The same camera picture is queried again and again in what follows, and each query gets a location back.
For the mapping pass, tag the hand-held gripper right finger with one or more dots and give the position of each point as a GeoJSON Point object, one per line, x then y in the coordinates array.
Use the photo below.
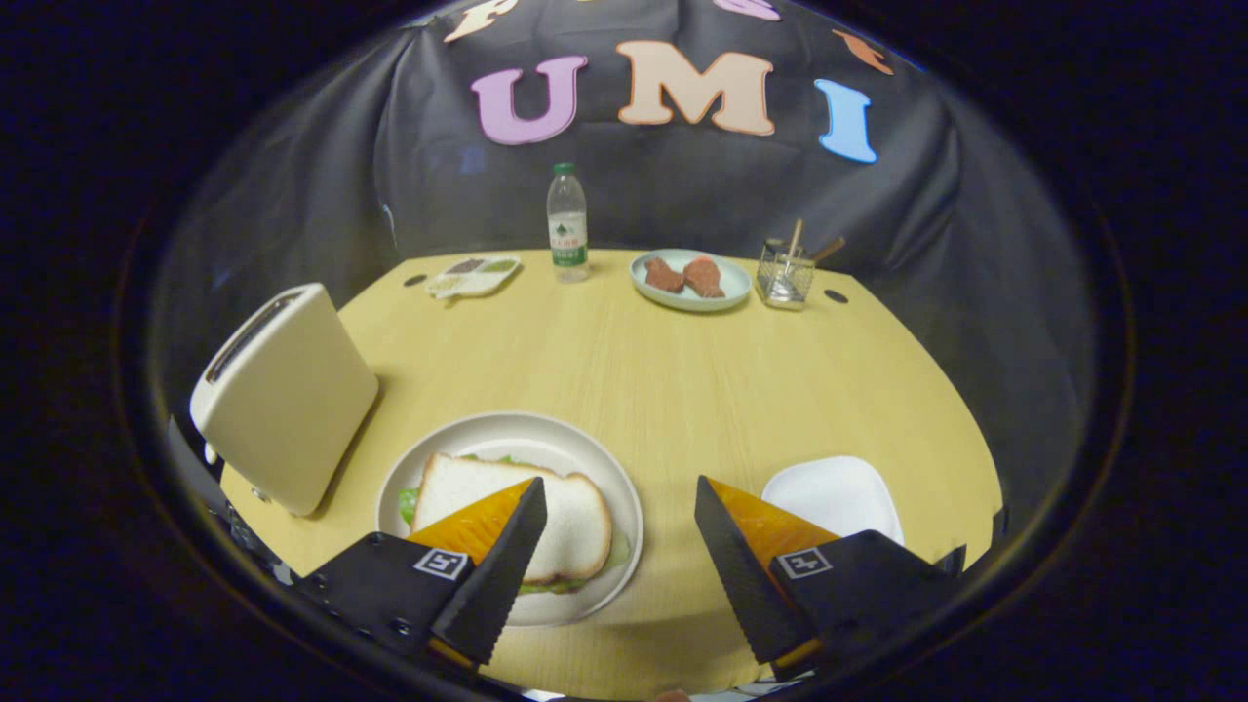
{"type": "Point", "coordinates": [743, 575]}

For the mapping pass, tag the white bread sandwich with lettuce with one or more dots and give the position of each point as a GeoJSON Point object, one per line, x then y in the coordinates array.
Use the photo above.
{"type": "Point", "coordinates": [575, 517]}

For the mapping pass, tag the cream white toaster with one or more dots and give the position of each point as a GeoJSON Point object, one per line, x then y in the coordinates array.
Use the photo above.
{"type": "Point", "coordinates": [288, 400]}

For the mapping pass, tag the brown meat slice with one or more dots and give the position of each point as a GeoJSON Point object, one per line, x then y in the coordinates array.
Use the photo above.
{"type": "Point", "coordinates": [704, 276]}
{"type": "Point", "coordinates": [663, 276]}

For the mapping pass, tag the pale green plate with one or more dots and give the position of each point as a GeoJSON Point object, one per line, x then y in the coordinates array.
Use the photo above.
{"type": "Point", "coordinates": [721, 291]}

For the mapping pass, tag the clear square utensil holder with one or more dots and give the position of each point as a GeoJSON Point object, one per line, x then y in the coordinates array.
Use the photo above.
{"type": "Point", "coordinates": [784, 278]}

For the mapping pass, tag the large white round plate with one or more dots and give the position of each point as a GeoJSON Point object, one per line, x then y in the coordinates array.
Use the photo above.
{"type": "Point", "coordinates": [585, 458]}

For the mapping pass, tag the wooden utensil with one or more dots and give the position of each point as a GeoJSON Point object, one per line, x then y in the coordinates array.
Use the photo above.
{"type": "Point", "coordinates": [794, 239]}
{"type": "Point", "coordinates": [827, 251]}

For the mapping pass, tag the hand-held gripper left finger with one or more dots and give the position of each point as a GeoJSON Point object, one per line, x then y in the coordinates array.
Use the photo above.
{"type": "Point", "coordinates": [502, 575]}

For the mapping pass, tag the small white square plate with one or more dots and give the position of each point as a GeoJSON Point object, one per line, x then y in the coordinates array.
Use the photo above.
{"type": "Point", "coordinates": [838, 492]}

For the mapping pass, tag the black backdrop cloth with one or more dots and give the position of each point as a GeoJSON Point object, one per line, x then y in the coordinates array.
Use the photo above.
{"type": "Point", "coordinates": [682, 175]}

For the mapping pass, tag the clear plastic water bottle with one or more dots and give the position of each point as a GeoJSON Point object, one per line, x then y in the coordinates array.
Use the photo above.
{"type": "Point", "coordinates": [567, 229]}

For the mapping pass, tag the white divided condiment tray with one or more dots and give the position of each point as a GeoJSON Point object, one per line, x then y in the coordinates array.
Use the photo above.
{"type": "Point", "coordinates": [473, 276]}

